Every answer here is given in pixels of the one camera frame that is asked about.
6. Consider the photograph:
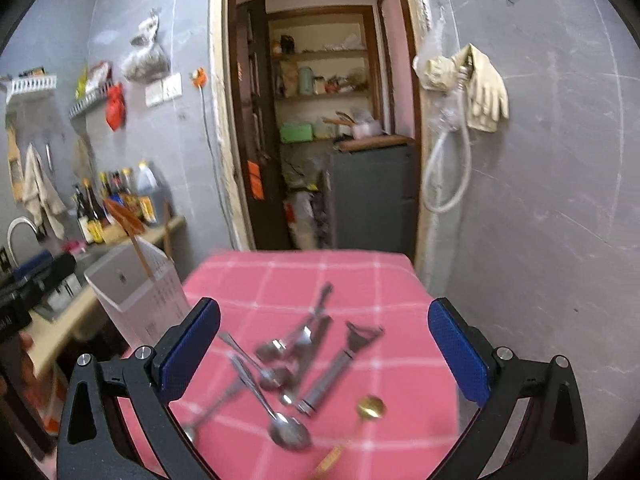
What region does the metal wall rack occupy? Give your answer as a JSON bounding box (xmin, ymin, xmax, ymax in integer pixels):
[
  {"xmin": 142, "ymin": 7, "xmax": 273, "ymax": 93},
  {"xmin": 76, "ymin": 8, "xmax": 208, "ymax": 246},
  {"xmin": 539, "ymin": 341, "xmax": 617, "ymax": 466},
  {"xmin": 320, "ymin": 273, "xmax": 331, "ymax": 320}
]
[{"xmin": 69, "ymin": 82, "xmax": 113, "ymax": 120}]

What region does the wooden cutting board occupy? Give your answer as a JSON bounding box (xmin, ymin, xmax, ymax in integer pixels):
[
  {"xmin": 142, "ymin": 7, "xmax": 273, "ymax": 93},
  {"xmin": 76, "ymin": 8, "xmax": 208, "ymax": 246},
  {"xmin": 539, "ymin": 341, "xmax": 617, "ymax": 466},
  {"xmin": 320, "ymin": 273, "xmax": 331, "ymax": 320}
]
[{"xmin": 334, "ymin": 134, "xmax": 416, "ymax": 153}]

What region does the red bag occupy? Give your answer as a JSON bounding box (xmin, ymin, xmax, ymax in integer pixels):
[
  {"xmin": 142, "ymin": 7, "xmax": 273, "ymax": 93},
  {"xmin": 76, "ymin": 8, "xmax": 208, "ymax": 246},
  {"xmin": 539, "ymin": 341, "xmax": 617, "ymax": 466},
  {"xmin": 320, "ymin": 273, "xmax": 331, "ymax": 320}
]
[{"xmin": 105, "ymin": 82, "xmax": 126, "ymax": 132}]

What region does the white cable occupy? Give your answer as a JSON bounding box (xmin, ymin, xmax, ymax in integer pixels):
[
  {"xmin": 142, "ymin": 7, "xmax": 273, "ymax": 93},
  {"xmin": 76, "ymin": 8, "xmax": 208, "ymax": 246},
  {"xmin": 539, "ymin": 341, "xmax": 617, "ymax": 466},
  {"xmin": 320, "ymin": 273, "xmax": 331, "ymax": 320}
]
[{"xmin": 200, "ymin": 85, "xmax": 236, "ymax": 241}]

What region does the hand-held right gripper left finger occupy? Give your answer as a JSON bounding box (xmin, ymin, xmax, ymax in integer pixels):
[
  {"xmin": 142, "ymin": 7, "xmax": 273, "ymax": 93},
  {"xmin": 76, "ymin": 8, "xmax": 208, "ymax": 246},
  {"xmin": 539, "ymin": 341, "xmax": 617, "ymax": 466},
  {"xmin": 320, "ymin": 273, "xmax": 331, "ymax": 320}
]
[{"xmin": 56, "ymin": 297, "xmax": 222, "ymax": 480}]

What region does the white perforated utensil holder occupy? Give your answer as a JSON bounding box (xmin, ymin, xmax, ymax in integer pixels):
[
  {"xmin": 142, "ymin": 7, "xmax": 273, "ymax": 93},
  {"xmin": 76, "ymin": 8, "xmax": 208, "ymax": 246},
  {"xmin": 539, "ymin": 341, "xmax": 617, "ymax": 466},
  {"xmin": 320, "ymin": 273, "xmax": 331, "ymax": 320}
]
[{"xmin": 84, "ymin": 236, "xmax": 192, "ymax": 356}]

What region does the hanging bag of dried goods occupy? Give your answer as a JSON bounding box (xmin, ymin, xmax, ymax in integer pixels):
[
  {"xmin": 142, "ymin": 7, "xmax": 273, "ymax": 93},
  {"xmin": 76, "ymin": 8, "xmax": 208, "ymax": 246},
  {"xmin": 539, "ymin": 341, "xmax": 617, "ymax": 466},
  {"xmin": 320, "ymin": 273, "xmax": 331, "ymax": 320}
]
[{"xmin": 121, "ymin": 8, "xmax": 171, "ymax": 83}]

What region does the large metal spoon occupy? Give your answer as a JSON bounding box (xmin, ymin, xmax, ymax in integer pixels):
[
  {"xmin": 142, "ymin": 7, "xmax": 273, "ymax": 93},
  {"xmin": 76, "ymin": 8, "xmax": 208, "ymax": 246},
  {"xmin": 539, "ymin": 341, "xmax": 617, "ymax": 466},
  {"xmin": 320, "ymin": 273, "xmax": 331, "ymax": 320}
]
[{"xmin": 229, "ymin": 353, "xmax": 313, "ymax": 452}]

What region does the gold spoon wooden handle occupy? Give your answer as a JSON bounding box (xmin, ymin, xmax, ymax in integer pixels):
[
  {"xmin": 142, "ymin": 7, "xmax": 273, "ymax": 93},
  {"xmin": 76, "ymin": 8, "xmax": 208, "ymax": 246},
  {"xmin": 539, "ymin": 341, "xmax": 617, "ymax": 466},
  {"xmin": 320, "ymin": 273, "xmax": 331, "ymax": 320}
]
[{"xmin": 310, "ymin": 395, "xmax": 388, "ymax": 479}]

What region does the white hose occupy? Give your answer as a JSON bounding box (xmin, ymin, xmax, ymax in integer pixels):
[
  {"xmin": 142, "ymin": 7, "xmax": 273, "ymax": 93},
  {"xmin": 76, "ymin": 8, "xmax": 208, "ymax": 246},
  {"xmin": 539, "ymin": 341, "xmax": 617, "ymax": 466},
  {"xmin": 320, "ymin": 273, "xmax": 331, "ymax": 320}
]
[{"xmin": 421, "ymin": 67, "xmax": 473, "ymax": 213}]

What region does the clear plastic bag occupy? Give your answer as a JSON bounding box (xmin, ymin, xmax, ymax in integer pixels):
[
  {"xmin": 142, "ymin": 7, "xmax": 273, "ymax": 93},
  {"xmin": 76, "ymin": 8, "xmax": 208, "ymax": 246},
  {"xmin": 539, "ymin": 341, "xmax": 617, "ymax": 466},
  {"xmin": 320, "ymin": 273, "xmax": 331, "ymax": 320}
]
[{"xmin": 412, "ymin": 7, "xmax": 466, "ymax": 133}]

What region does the wooden shelf unit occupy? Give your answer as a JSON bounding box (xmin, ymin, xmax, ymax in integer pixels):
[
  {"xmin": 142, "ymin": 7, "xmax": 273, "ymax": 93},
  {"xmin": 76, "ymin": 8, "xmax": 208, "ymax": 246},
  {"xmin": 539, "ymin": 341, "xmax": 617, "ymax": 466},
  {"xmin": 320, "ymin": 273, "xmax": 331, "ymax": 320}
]
[{"xmin": 267, "ymin": 6, "xmax": 383, "ymax": 146}]

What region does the large oil jug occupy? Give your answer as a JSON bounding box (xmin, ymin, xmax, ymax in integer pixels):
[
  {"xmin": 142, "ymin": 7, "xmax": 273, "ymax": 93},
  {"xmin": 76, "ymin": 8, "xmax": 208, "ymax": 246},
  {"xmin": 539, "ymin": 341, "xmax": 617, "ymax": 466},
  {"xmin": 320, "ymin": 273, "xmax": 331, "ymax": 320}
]
[{"xmin": 134, "ymin": 161, "xmax": 167, "ymax": 225}]

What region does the pink checked tablecloth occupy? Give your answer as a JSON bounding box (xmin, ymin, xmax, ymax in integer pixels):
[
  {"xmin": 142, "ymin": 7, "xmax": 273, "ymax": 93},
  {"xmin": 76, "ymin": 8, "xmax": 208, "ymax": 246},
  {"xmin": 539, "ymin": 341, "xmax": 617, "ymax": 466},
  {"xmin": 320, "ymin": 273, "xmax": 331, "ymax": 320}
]
[{"xmin": 117, "ymin": 249, "xmax": 461, "ymax": 480}]

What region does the orange spice packet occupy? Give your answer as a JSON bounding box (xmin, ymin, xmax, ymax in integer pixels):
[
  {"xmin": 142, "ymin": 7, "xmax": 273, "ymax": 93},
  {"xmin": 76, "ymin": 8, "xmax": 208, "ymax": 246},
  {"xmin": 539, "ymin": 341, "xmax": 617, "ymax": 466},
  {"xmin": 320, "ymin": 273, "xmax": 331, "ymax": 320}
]
[{"xmin": 102, "ymin": 198, "xmax": 147, "ymax": 237}]

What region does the beige towel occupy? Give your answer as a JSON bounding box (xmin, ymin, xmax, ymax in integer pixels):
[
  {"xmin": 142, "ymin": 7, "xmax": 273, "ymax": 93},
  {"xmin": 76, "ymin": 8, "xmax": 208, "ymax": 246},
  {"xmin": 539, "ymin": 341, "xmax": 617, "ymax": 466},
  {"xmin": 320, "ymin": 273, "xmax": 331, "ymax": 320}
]
[{"xmin": 21, "ymin": 142, "xmax": 68, "ymax": 241}]

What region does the white wall rack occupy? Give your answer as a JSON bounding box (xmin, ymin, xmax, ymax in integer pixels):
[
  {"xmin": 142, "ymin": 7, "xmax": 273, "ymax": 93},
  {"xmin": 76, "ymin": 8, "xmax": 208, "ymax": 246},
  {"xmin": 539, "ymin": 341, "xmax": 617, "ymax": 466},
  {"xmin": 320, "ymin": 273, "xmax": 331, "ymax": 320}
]
[{"xmin": 5, "ymin": 74, "xmax": 58, "ymax": 96}]

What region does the metal faucet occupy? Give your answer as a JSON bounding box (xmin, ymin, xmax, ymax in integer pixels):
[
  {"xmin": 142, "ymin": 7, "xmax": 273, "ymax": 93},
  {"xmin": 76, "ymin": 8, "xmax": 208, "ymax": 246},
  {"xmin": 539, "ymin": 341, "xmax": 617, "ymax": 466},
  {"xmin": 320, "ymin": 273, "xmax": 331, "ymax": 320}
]
[{"xmin": 7, "ymin": 216, "xmax": 47, "ymax": 267}]

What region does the white wall socket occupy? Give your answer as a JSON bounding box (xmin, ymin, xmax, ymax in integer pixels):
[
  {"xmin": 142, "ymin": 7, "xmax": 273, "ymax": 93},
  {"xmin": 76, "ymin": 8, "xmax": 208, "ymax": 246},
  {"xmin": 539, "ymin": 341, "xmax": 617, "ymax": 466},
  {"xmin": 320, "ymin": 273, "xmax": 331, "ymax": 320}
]
[{"xmin": 161, "ymin": 73, "xmax": 183, "ymax": 101}]

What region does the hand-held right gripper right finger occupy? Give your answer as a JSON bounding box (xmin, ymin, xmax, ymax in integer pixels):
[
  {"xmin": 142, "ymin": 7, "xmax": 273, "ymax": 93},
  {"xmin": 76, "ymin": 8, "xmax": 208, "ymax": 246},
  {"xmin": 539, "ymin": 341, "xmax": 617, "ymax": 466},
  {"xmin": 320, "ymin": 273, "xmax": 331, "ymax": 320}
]
[{"xmin": 427, "ymin": 297, "xmax": 590, "ymax": 480}]

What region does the metal peeler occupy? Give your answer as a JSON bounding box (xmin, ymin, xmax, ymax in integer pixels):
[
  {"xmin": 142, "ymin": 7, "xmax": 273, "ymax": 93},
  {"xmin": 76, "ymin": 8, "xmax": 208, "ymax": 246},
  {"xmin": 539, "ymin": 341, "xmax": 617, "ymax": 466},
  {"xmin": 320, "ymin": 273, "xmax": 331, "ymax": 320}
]
[{"xmin": 298, "ymin": 322, "xmax": 386, "ymax": 417}]

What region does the metal table knife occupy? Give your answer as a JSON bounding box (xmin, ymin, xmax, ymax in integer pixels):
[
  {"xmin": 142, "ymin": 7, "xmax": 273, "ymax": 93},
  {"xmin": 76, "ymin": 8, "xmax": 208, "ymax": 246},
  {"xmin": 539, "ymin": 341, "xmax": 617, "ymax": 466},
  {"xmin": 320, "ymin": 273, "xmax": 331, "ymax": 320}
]
[{"xmin": 278, "ymin": 315, "xmax": 335, "ymax": 407}]

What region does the green box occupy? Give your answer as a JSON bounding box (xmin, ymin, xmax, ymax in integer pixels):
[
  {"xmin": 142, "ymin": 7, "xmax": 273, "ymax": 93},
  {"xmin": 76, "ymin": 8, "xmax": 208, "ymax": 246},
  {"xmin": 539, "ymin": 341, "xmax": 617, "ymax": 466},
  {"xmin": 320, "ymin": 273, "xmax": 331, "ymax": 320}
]
[{"xmin": 279, "ymin": 124, "xmax": 315, "ymax": 144}]

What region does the grey cabinet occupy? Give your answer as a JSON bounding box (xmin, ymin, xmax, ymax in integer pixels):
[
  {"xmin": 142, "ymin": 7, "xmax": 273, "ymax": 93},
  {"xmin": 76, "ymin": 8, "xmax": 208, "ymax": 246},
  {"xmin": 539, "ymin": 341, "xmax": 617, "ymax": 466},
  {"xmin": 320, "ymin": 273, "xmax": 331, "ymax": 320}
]
[{"xmin": 327, "ymin": 142, "xmax": 420, "ymax": 261}]

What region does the dark wooden door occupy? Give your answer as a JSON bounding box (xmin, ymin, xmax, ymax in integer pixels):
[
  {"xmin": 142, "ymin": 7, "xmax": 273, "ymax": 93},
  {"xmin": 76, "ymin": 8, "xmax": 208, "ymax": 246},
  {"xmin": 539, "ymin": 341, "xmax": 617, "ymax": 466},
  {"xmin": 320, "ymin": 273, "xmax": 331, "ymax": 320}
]
[{"xmin": 235, "ymin": 0, "xmax": 293, "ymax": 251}]

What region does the yellow rubber glove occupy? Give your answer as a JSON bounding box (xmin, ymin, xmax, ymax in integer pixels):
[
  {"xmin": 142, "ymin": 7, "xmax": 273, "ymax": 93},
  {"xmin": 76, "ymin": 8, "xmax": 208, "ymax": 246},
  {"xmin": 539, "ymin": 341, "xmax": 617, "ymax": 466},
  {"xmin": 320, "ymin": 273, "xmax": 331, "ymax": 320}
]
[
  {"xmin": 424, "ymin": 55, "xmax": 458, "ymax": 92},
  {"xmin": 452, "ymin": 43, "xmax": 511, "ymax": 133}
]

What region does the wooden chopstick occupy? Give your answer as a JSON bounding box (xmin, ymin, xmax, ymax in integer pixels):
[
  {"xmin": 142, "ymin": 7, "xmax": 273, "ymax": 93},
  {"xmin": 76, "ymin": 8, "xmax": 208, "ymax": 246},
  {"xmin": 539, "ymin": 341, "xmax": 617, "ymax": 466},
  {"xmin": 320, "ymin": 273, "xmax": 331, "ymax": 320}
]
[{"xmin": 130, "ymin": 232, "xmax": 152, "ymax": 281}]

